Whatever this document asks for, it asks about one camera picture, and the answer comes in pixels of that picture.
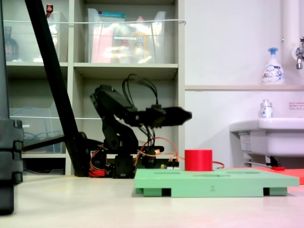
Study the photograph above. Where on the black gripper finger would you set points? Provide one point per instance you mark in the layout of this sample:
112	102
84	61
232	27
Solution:
178	116

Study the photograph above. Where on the red cylinder block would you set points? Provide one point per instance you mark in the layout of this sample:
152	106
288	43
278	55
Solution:
198	160

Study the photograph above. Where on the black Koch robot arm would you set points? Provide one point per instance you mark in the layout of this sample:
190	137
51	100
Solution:
111	99

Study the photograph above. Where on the beige shelf unit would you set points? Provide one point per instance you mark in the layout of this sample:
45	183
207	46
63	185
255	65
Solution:
126	67

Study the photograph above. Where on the green shape sorter board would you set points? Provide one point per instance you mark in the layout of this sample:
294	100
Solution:
190	183

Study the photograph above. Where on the clear plastic storage bin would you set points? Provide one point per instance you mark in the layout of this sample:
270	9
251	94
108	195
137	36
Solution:
35	128
28	47
156	42

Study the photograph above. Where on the pink capped detergent bottle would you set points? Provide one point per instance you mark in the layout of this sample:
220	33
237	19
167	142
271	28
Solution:
142	42

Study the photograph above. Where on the small clear sanitiser bottle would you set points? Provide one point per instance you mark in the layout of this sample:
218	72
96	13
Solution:
266	110

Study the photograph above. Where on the pink refill pouch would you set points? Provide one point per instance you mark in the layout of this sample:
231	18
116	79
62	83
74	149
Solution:
101	45

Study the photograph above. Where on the white foam soap pump bottle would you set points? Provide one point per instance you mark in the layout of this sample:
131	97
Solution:
273	73

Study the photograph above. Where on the white ceramic sink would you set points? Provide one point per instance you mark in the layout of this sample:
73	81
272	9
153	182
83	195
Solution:
280	140

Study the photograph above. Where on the black tripod leg tube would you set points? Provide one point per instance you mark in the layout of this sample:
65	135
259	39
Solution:
53	71

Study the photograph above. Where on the black tripod brace strut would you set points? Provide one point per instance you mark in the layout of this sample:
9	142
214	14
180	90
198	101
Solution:
42	143

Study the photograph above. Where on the metal water faucet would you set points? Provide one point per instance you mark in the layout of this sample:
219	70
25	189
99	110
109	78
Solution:
299	57

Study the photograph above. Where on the bottle with red cap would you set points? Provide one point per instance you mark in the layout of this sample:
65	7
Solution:
49	9

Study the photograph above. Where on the black notched stack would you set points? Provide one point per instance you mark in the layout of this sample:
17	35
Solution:
10	166

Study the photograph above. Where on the dark glass bottle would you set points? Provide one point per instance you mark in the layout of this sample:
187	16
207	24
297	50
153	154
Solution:
10	47

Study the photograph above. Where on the white wall label red text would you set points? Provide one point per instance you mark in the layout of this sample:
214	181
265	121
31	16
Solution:
297	106

